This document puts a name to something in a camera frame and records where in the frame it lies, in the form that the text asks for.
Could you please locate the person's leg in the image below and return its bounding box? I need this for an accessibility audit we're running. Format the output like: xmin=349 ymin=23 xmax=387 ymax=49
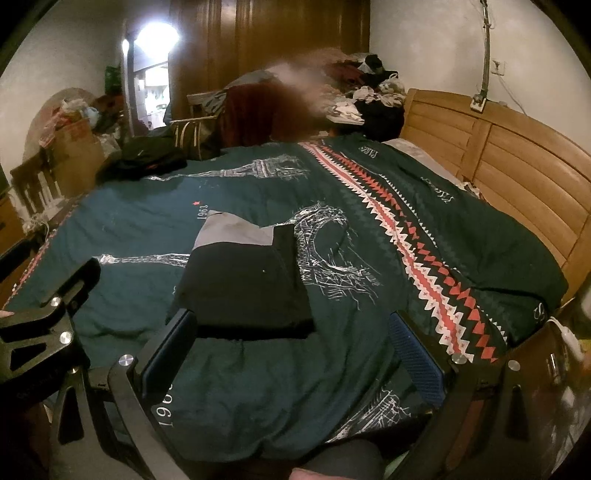
xmin=291 ymin=438 xmax=385 ymax=480

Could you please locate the brown wooden wardrobe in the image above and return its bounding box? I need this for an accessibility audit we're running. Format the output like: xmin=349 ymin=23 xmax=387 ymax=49
xmin=168 ymin=0 xmax=371 ymax=139

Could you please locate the pile of mixed clothes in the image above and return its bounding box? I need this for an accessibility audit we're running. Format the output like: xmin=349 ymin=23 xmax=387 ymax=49
xmin=323 ymin=53 xmax=409 ymax=139

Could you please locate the black jacket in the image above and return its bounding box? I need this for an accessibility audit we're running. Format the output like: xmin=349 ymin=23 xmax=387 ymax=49
xmin=99 ymin=136 xmax=188 ymax=183

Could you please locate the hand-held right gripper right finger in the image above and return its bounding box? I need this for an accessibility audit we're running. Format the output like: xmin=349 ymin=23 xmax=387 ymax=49
xmin=383 ymin=310 xmax=539 ymax=480

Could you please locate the white cable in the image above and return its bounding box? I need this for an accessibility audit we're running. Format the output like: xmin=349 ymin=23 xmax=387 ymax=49
xmin=547 ymin=318 xmax=587 ymax=361

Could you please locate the wooden nightstand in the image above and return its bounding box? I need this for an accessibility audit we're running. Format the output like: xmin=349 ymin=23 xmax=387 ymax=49
xmin=503 ymin=300 xmax=591 ymax=462

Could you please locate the wooden headboard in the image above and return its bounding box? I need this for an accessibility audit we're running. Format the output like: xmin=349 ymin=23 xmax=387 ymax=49
xmin=399 ymin=88 xmax=591 ymax=296

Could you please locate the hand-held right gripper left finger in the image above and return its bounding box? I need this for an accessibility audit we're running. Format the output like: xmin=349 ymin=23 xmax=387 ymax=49
xmin=48 ymin=308 xmax=199 ymax=480

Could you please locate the wooden slatted chair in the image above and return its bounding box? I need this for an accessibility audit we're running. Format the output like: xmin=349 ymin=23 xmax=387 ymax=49
xmin=9 ymin=152 xmax=61 ymax=222

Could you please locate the grey bed sheet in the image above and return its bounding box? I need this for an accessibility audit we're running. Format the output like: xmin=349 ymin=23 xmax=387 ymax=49
xmin=385 ymin=137 xmax=462 ymax=178

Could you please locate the green patterned blanket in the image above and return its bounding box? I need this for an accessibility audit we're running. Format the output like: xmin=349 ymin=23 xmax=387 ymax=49
xmin=0 ymin=134 xmax=568 ymax=462

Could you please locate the pile of plastic bags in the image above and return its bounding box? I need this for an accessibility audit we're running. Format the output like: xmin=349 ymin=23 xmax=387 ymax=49
xmin=44 ymin=97 xmax=100 ymax=139

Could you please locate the black and grey garment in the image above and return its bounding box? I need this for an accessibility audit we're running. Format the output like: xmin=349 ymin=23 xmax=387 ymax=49
xmin=167 ymin=210 xmax=317 ymax=342

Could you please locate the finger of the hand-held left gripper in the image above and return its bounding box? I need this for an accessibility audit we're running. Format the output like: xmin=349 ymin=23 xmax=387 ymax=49
xmin=0 ymin=257 xmax=101 ymax=372

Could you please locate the cardboard box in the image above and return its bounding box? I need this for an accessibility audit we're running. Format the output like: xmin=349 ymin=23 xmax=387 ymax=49
xmin=39 ymin=117 xmax=121 ymax=185

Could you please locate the maroon cloth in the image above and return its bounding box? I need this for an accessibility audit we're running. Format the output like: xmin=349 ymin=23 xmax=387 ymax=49
xmin=222 ymin=83 xmax=333 ymax=144

